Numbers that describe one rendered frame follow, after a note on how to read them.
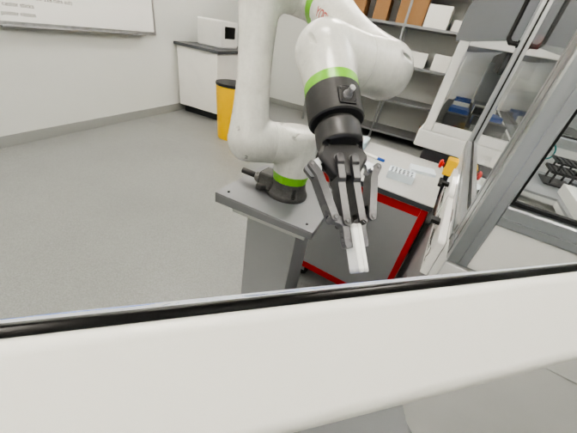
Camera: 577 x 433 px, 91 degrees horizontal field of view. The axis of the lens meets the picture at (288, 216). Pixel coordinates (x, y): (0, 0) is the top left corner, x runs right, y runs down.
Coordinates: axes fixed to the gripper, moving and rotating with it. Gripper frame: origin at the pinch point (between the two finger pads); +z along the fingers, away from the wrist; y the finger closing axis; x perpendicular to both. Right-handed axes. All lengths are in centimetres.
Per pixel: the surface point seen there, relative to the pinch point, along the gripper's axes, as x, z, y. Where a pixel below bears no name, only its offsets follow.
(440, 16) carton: 177, -313, 277
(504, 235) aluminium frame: 0.4, -0.8, 30.9
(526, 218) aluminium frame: -3.6, -2.9, 31.5
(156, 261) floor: 150, -18, -48
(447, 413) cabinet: 35, 41, 41
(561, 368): 7, 25, 46
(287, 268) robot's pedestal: 67, -2, 9
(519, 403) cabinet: 18, 35, 46
